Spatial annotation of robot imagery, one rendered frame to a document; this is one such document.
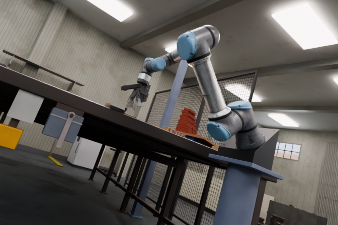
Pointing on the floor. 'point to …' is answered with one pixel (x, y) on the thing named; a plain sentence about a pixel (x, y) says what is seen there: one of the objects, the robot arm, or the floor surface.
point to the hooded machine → (84, 153)
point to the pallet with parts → (272, 220)
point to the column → (239, 191)
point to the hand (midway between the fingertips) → (128, 110)
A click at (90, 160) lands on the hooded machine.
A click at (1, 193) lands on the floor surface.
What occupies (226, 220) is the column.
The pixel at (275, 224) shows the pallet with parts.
